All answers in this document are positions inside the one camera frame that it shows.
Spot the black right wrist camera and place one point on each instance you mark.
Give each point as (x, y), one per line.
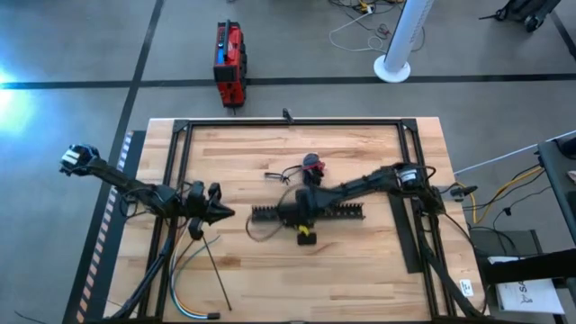
(307, 239)

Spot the small black clamp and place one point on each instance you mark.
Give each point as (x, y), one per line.
(288, 117)

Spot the black desk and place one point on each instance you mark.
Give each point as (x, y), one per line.
(558, 180)

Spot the white printed booklet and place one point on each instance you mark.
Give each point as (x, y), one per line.
(531, 297)

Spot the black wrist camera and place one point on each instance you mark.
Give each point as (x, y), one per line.
(307, 239)
(195, 229)

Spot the black knob bracket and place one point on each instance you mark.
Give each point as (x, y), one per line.
(463, 191)

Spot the black red hand tool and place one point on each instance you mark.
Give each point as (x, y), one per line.
(311, 162)

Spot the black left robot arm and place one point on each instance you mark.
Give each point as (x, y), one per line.
(126, 182)

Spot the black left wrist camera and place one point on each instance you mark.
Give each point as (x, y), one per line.
(195, 229)

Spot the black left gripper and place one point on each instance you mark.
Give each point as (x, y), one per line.
(196, 200)

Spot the red black jobsite radio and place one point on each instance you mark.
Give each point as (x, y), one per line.
(229, 67)

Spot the clear safety glasses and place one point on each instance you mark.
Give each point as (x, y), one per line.
(274, 176)

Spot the white power strip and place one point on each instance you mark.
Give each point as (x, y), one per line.
(368, 7)

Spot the dark grey floor box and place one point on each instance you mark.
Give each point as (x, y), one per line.
(504, 243)

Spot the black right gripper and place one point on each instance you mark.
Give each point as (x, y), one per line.
(301, 204)

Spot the black aluminium table frame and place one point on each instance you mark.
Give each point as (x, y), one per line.
(292, 122)

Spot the white tower fan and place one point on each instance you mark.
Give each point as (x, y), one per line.
(400, 45)

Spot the black wheeled equipment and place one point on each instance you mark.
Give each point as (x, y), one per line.
(526, 11)

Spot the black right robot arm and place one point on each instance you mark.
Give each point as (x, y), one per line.
(360, 184)

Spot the black duct cover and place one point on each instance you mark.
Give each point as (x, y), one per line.
(405, 243)

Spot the white sticker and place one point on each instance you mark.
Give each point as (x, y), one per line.
(466, 288)

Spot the wide black bar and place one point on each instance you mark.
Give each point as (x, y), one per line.
(531, 267)

